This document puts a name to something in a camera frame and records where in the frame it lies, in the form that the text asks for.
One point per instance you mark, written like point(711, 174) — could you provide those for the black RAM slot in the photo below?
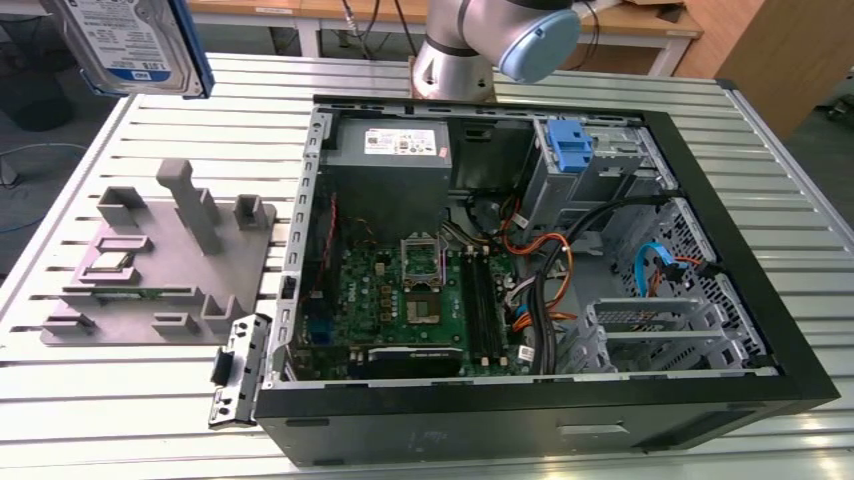
point(472, 305)
point(491, 305)
point(482, 305)

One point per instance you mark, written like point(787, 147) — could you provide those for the silver CPU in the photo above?
point(114, 265)

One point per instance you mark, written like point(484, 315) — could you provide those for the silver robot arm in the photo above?
point(454, 65)

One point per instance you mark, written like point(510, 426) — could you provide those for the metal card retention bracket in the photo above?
point(243, 370)

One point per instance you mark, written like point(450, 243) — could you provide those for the green RAM stick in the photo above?
point(127, 297)

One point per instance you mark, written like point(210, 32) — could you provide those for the blue plastic drive latch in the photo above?
point(567, 145)

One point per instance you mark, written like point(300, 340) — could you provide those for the wooden cabinet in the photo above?
point(787, 60)

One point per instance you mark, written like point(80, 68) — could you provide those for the metal optical drive cage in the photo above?
point(561, 195)

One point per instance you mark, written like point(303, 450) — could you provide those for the black graphics card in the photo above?
point(414, 357)

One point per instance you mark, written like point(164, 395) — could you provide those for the grey parts rack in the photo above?
point(167, 280)

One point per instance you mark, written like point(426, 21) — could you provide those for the wooden top desk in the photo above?
point(254, 5)

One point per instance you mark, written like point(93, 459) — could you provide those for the black open PC case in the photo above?
point(534, 405)

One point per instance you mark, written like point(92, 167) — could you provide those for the hard disk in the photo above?
point(127, 45)

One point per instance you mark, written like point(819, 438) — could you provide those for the metal disk bay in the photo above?
point(661, 336)

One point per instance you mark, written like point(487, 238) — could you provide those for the black office chair base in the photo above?
point(842, 107)

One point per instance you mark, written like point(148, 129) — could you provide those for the green motherboard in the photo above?
point(360, 300)

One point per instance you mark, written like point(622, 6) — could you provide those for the grey power supply unit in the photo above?
point(387, 190)

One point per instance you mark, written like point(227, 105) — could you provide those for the CPU socket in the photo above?
point(424, 307)

